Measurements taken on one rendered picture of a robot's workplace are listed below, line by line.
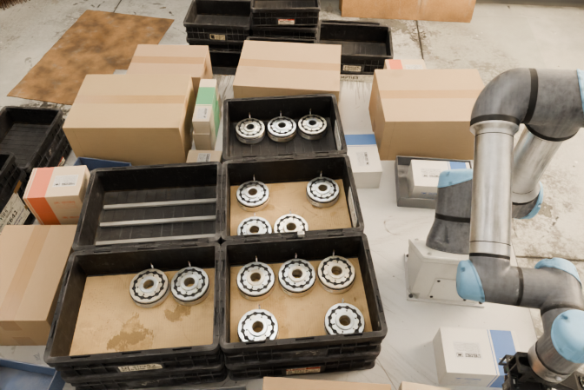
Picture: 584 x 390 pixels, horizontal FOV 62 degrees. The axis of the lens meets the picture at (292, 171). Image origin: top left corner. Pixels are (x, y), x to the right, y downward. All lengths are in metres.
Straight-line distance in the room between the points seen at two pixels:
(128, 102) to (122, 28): 2.24
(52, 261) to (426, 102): 1.32
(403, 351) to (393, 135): 0.74
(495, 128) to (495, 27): 3.16
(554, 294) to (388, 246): 0.72
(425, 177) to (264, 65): 0.75
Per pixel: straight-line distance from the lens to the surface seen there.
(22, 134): 2.73
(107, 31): 4.06
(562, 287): 1.03
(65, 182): 1.61
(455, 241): 1.41
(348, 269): 1.37
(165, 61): 2.10
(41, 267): 1.53
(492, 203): 1.01
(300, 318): 1.33
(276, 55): 2.00
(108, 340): 1.39
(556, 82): 1.10
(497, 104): 1.06
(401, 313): 1.52
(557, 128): 1.14
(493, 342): 1.45
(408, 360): 1.46
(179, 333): 1.35
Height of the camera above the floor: 2.04
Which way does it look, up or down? 48 degrees down
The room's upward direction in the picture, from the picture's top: straight up
